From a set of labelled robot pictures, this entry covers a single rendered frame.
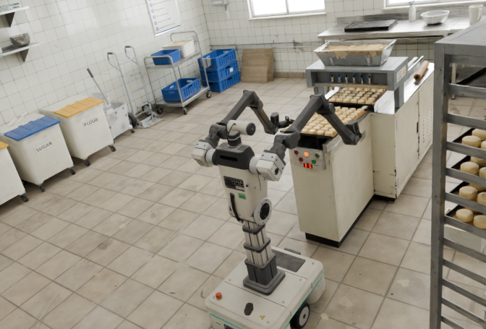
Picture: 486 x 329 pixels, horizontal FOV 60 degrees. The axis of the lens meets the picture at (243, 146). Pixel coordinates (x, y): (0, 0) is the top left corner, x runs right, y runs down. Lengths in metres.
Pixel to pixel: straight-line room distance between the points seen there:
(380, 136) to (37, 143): 3.72
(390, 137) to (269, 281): 1.50
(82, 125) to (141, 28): 2.15
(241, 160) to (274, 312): 0.93
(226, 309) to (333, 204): 1.05
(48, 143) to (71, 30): 1.73
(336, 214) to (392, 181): 0.71
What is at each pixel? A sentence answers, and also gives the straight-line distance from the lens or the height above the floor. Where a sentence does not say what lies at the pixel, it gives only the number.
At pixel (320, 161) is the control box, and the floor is 0.77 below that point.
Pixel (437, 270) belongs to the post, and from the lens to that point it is 1.65.
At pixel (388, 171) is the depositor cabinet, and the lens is 3.60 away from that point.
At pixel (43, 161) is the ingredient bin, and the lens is 5.39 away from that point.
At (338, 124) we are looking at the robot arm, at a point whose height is 1.11.
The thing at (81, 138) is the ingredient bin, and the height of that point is 0.38.
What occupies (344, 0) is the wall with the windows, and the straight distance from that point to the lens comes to 6.76.
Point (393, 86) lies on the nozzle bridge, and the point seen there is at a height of 1.06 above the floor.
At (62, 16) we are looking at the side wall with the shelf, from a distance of 6.28.
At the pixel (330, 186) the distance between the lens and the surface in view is 3.00.
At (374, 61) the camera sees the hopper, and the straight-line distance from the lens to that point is 3.34.
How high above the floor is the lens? 2.13
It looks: 25 degrees down
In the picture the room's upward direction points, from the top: 11 degrees counter-clockwise
